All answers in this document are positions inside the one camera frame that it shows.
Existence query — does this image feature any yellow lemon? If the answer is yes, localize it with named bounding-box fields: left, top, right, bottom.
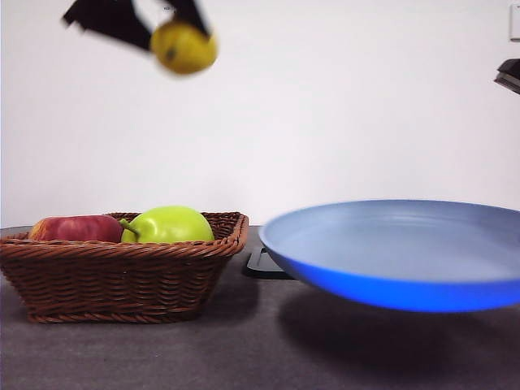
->
left=149, top=19, right=219, bottom=76

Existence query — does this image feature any blue round plate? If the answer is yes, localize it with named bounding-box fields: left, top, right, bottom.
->
left=258, top=198, right=520, bottom=314

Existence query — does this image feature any brown wicker basket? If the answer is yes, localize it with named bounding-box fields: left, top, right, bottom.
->
left=0, top=211, right=249, bottom=325

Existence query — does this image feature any red apple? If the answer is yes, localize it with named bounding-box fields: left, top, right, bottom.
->
left=28, top=214, right=124, bottom=244

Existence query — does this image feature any green apple with stem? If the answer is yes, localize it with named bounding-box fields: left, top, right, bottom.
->
left=119, top=206, right=215, bottom=245

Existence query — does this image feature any black flat tray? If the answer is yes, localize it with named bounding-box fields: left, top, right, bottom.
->
left=243, top=246, right=300, bottom=280

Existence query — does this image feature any white wall socket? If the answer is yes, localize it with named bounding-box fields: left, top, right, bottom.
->
left=159, top=3, right=180, bottom=24
left=509, top=5, right=520, bottom=42

